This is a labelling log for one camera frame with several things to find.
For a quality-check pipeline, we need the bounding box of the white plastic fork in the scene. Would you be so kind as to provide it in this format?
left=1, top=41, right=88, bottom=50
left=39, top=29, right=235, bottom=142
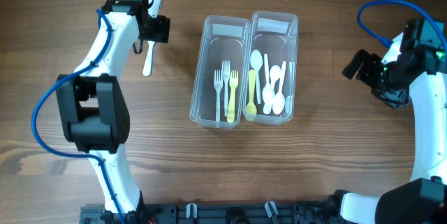
left=213, top=70, right=223, bottom=121
left=222, top=60, right=230, bottom=116

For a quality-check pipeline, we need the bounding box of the white spoon handle up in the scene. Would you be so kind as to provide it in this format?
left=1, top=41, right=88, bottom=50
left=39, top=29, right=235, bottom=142
left=262, top=53, right=274, bottom=114

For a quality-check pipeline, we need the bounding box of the yellow plastic fork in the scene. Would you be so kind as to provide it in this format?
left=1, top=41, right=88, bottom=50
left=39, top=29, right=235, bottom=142
left=227, top=70, right=239, bottom=123

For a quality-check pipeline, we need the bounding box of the yellow plastic spoon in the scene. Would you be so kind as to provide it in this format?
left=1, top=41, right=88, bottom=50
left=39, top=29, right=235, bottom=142
left=245, top=70, right=257, bottom=117

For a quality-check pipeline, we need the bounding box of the light blue plastic fork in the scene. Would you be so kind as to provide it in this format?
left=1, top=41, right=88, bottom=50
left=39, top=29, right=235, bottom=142
left=142, top=41, right=156, bottom=77

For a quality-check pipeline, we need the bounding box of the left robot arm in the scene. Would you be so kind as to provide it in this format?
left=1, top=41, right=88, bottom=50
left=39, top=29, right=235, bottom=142
left=56, top=0, right=170, bottom=223

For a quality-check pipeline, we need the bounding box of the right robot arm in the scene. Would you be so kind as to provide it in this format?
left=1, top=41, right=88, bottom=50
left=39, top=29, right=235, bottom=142
left=337, top=18, right=446, bottom=223

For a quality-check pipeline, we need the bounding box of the clear plastic container right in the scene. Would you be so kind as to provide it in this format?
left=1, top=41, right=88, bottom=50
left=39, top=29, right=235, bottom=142
left=243, top=11, right=299, bottom=125

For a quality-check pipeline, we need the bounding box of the clear plastic container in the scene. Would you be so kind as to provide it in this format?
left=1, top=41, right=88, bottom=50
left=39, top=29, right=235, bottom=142
left=243, top=11, right=299, bottom=125
left=190, top=15, right=251, bottom=129

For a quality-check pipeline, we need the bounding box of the clear plastic container left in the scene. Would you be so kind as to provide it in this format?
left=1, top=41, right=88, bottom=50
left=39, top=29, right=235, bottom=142
left=190, top=15, right=251, bottom=129

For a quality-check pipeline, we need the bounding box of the blue cable right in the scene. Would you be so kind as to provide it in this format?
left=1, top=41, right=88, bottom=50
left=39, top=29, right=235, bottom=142
left=356, top=0, right=447, bottom=50

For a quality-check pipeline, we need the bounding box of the blue cable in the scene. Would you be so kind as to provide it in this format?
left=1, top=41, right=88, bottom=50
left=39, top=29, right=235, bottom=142
left=31, top=8, right=126, bottom=224
left=356, top=0, right=447, bottom=50

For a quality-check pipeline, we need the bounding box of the blue cable left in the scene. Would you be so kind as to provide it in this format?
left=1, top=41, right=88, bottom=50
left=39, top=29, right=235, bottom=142
left=31, top=8, right=126, bottom=224

